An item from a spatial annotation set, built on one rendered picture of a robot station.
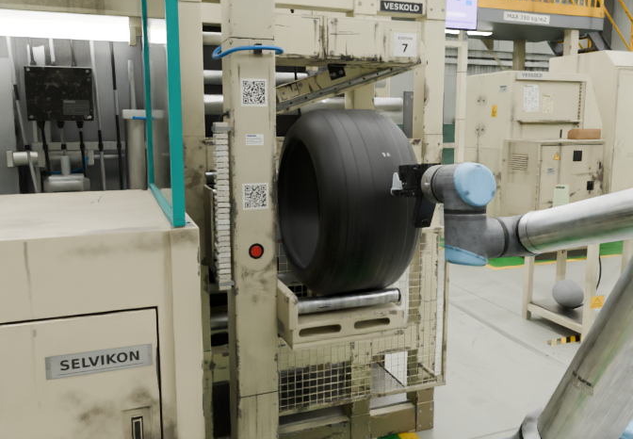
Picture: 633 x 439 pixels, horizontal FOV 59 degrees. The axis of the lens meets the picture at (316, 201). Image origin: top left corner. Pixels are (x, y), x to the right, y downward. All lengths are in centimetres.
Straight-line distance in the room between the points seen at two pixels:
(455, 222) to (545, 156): 493
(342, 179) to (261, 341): 55
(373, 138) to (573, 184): 495
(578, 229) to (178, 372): 75
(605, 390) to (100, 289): 75
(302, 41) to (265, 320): 91
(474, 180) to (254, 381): 92
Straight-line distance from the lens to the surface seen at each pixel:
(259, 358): 172
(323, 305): 164
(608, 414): 98
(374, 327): 171
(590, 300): 395
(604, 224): 110
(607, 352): 92
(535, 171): 608
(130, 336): 91
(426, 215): 139
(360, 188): 148
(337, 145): 152
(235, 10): 159
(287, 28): 190
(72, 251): 87
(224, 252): 161
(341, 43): 196
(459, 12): 583
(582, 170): 647
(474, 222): 121
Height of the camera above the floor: 143
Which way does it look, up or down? 8 degrees down
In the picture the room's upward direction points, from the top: straight up
